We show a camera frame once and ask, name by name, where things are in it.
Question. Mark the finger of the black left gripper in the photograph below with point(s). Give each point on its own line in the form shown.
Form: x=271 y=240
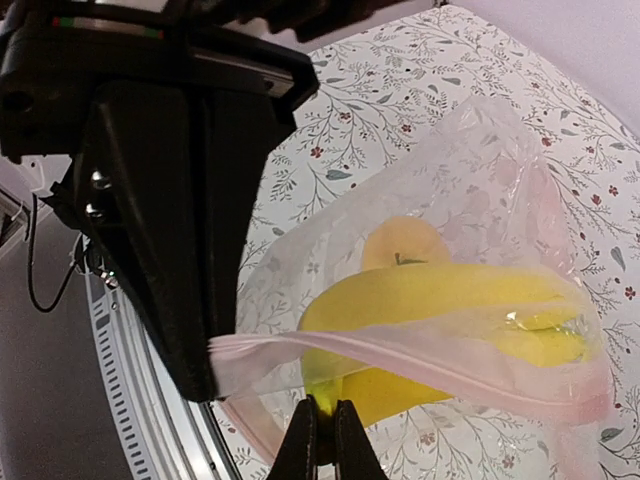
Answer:
x=132 y=191

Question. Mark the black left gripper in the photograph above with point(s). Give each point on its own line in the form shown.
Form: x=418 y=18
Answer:
x=55 y=54

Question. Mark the yellow toy lemon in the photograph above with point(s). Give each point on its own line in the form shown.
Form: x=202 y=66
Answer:
x=403 y=240

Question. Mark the yellow toy banana bunch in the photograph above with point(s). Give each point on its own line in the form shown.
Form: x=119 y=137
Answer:
x=514 y=338

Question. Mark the front aluminium rail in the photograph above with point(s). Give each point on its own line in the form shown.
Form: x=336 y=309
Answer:
x=163 y=435

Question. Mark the clear zip top bag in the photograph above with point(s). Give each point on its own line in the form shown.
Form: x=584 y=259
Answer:
x=479 y=179

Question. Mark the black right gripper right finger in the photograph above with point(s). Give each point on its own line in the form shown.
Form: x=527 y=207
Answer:
x=355 y=458

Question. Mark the floral table mat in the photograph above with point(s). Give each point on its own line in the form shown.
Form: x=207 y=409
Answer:
x=384 y=90

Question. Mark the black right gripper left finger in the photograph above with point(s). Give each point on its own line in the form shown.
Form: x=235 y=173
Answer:
x=297 y=456

